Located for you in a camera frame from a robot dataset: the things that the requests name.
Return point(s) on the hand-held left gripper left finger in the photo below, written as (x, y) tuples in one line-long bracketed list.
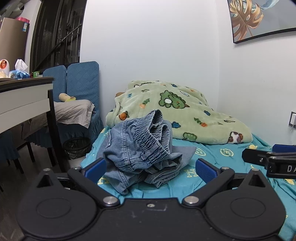
[(96, 170)]

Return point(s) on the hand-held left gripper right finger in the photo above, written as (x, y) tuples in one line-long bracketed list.
[(205, 170)]

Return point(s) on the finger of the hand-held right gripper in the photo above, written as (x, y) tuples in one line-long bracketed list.
[(255, 156), (284, 148)]

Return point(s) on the blue denim jeans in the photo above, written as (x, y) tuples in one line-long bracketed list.
[(138, 143)]

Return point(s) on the teal printed bed sheet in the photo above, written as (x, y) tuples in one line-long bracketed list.
[(219, 151)]

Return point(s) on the trash bin with black bag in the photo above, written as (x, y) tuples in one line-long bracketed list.
[(77, 148)]

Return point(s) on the white charger plug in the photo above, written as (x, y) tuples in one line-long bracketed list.
[(294, 120)]

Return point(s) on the green printed fleece blanket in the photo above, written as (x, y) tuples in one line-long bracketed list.
[(185, 111)]

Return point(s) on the grey cloth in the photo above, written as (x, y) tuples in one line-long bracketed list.
[(69, 113)]

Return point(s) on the blue covered chair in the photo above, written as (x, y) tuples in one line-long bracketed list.
[(55, 83), (83, 83)]

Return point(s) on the white table with dark top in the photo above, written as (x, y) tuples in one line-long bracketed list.
[(23, 99)]

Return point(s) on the small green box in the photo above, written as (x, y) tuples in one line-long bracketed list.
[(36, 74)]

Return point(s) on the blue plastic bag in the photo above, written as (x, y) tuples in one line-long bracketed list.
[(19, 74)]

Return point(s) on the white tissue pack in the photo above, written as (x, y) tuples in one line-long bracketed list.
[(20, 64)]

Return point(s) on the framed leaf picture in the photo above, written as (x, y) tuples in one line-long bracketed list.
[(254, 18)]

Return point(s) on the dark window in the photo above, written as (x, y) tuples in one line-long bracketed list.
[(55, 32)]

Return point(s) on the beige refrigerator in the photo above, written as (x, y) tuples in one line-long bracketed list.
[(12, 39)]

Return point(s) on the pink item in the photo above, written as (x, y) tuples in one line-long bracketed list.
[(24, 20)]

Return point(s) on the grey wall socket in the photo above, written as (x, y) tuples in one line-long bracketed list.
[(290, 118)]

